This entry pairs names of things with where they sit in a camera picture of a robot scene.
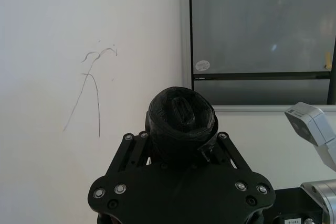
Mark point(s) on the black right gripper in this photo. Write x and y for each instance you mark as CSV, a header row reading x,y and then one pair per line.
x,y
294,203

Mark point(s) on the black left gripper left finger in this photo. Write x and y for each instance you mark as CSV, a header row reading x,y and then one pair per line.
x,y
160,124

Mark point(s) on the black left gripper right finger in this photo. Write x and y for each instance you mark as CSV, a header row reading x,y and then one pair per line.
x,y
202,127

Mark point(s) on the oval white sticker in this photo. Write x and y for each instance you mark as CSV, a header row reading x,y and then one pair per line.
x,y
202,65

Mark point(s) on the grey framed glass window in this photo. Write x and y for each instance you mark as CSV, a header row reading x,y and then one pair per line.
x,y
262,24

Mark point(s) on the yellow tape strip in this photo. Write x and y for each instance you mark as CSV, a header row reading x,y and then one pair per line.
x,y
327,60

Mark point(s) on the dark vertical post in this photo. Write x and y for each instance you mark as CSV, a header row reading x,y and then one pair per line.
x,y
331,85

